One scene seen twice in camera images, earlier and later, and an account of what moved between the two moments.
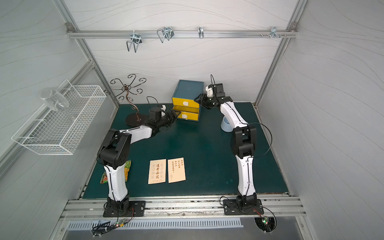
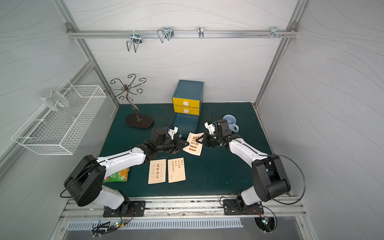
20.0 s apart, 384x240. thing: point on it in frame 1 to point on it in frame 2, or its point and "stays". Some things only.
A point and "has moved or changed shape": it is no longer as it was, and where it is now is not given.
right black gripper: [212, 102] to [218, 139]
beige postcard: [176, 170] stays
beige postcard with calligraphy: [157, 171] stays
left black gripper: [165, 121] to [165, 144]
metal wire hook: [166, 32] stays
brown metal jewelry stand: [133, 119] stays
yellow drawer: [186, 109] stays
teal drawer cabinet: [183, 101] has moved or changed shape
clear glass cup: [55, 100] stays
